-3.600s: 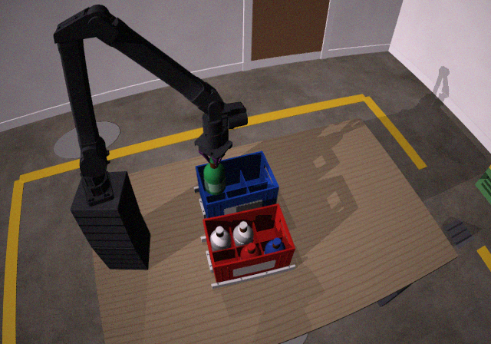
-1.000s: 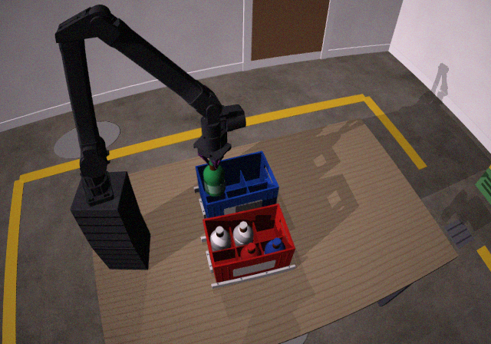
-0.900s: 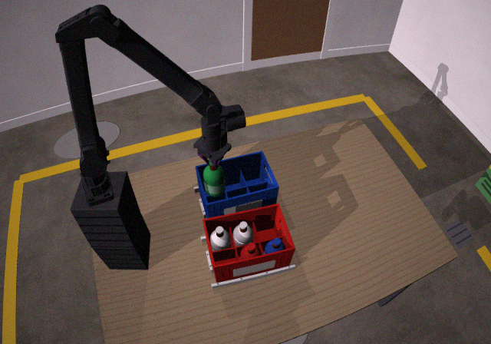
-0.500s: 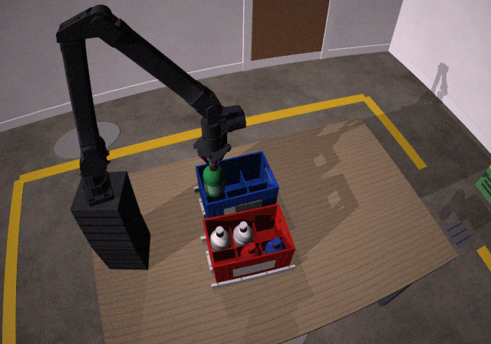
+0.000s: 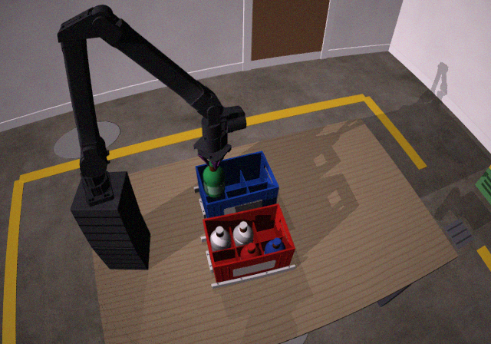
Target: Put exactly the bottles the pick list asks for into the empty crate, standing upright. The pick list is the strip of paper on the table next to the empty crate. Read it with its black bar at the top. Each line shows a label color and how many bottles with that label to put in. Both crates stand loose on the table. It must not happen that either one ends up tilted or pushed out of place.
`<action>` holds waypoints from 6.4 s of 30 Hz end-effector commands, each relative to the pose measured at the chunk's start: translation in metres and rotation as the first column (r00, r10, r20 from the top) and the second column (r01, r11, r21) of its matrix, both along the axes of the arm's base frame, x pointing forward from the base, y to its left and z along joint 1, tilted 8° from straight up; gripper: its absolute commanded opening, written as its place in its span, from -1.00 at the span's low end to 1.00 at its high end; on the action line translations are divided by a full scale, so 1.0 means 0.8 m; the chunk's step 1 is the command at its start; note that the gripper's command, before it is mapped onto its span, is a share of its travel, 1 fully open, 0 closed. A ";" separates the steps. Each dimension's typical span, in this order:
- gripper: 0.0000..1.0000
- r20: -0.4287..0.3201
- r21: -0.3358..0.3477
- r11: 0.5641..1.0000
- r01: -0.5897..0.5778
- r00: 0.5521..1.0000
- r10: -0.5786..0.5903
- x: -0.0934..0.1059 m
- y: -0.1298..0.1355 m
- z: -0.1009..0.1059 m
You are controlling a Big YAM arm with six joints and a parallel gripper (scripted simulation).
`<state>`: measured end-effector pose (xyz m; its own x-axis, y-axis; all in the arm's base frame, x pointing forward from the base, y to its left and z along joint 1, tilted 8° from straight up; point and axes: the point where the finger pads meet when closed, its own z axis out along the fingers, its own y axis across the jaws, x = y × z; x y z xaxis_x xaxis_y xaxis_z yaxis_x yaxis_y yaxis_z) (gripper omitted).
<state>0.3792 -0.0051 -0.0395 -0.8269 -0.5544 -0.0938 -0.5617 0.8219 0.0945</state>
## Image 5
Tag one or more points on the blue plastic crate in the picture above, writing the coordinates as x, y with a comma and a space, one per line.
247, 186

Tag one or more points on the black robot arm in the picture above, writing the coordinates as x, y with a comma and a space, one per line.
100, 22

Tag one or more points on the blue bottle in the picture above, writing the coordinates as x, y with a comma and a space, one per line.
274, 245

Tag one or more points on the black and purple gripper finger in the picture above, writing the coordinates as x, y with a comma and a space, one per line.
204, 159
216, 165

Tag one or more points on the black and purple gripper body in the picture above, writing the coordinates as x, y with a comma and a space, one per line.
211, 149

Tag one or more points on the dark red crate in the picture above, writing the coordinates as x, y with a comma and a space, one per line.
266, 223

